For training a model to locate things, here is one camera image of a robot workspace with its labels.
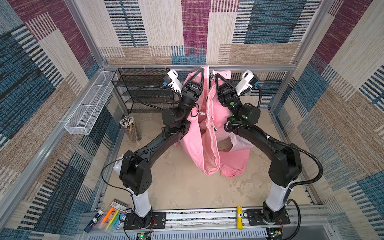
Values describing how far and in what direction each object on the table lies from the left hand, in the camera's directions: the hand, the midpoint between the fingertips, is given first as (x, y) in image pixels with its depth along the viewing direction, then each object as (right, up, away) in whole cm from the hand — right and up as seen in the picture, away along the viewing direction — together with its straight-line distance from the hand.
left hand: (205, 70), depth 49 cm
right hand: (+2, -1, +3) cm, 4 cm away
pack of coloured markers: (-43, -63, +25) cm, 80 cm away
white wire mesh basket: (-56, -16, +22) cm, 63 cm away
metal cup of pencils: (-42, -17, +40) cm, 61 cm away
